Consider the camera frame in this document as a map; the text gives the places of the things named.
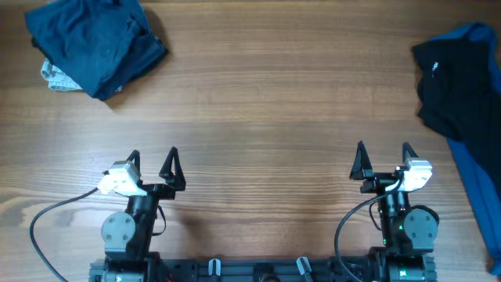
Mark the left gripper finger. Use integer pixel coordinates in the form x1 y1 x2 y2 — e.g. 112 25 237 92
126 150 141 172
159 146 186 191

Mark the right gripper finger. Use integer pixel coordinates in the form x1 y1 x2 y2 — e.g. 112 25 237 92
402 142 418 163
349 141 373 180

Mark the black polo shirt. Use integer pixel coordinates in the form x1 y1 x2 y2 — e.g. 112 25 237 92
412 38 500 190

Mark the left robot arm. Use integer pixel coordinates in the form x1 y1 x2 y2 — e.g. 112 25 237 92
89 146 186 282

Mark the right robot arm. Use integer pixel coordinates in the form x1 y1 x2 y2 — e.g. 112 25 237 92
350 141 439 281

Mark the bright blue shirt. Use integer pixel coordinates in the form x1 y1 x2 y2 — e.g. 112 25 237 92
435 22 500 277

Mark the white patterned folded cloth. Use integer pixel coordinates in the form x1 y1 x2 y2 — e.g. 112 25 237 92
40 57 123 93

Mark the folded dark blue garment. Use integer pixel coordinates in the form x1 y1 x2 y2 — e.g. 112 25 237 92
24 0 168 101

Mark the right black cable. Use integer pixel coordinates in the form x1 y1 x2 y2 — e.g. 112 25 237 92
333 187 396 282

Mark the black cable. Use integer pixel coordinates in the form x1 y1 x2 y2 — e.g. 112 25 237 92
29 186 100 282
333 187 396 282

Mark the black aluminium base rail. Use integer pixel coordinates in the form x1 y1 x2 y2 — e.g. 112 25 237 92
88 255 438 282

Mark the left black cable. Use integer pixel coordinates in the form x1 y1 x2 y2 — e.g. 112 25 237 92
29 186 100 282

